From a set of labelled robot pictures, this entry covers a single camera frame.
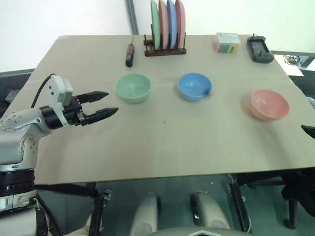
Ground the green plate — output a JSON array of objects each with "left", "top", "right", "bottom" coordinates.
[{"left": 150, "top": 0, "right": 161, "bottom": 50}]

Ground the pink plate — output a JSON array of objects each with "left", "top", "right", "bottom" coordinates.
[{"left": 158, "top": 0, "right": 170, "bottom": 50}]

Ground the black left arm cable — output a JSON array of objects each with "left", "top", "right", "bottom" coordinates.
[{"left": 30, "top": 73, "right": 55, "bottom": 109}]

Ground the grey vertical pole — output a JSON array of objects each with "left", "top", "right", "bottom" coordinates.
[{"left": 126, "top": 0, "right": 139, "bottom": 36}]

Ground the black red screwdriver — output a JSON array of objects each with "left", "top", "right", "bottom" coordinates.
[{"left": 125, "top": 34, "right": 136, "bottom": 67}]

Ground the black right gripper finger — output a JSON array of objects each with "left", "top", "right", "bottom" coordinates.
[{"left": 301, "top": 124, "right": 315, "bottom": 140}]

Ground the black chair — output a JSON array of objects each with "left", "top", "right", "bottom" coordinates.
[{"left": 236, "top": 168, "right": 315, "bottom": 229}]

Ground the pink red bowl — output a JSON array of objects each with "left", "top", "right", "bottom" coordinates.
[{"left": 250, "top": 89, "right": 290, "bottom": 121}]

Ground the grey robot torso top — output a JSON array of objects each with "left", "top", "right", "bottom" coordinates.
[{"left": 147, "top": 226, "right": 254, "bottom": 236}]

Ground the black handheld device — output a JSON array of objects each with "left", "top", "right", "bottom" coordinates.
[{"left": 247, "top": 33, "right": 275, "bottom": 64}]

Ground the dark wooden plate rack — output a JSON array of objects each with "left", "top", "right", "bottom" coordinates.
[{"left": 143, "top": 32, "right": 187, "bottom": 58}]

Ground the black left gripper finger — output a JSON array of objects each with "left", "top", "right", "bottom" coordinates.
[
  {"left": 86, "top": 106, "right": 120, "bottom": 125},
  {"left": 81, "top": 91, "right": 110, "bottom": 104}
]

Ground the clear box of coloured items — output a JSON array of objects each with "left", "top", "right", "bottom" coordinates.
[{"left": 212, "top": 32, "right": 241, "bottom": 54}]

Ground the silver robot right leg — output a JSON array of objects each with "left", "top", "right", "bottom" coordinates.
[{"left": 190, "top": 191, "right": 232, "bottom": 229}]

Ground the blue plate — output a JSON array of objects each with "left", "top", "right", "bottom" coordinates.
[{"left": 166, "top": 0, "right": 178, "bottom": 49}]

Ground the green bowl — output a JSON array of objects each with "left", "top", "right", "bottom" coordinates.
[{"left": 115, "top": 73, "right": 151, "bottom": 104}]

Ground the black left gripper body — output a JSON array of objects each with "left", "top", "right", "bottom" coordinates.
[{"left": 62, "top": 95, "right": 89, "bottom": 127}]

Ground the silver robot leg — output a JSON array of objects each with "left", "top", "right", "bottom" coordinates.
[
  {"left": 129, "top": 192, "right": 162, "bottom": 236},
  {"left": 190, "top": 191, "right": 232, "bottom": 229}
]

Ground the blue bowl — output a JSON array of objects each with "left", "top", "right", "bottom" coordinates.
[{"left": 177, "top": 72, "right": 213, "bottom": 102}]

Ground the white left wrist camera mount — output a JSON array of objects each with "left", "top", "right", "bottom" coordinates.
[{"left": 47, "top": 75, "right": 74, "bottom": 111}]

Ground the white paper sheet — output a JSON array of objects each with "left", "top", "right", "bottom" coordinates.
[{"left": 273, "top": 54, "right": 305, "bottom": 77}]

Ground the silver robot left leg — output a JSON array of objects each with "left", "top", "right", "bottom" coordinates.
[{"left": 129, "top": 192, "right": 162, "bottom": 236}]

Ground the red plate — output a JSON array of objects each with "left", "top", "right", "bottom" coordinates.
[{"left": 174, "top": 0, "right": 186, "bottom": 49}]

